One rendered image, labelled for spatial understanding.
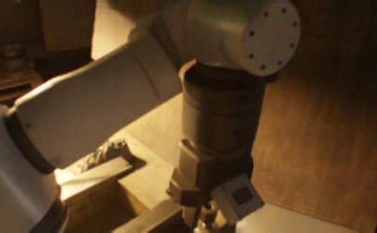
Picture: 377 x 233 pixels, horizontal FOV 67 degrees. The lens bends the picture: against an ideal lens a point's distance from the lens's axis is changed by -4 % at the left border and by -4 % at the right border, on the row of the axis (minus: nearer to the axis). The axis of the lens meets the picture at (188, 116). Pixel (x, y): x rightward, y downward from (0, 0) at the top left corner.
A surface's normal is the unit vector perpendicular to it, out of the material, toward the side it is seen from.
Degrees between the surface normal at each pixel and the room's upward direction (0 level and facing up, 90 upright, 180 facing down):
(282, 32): 90
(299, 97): 76
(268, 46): 90
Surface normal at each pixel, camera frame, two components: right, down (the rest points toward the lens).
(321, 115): -0.37, 0.19
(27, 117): -0.02, -0.36
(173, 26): 0.45, 0.44
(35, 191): 0.89, -0.36
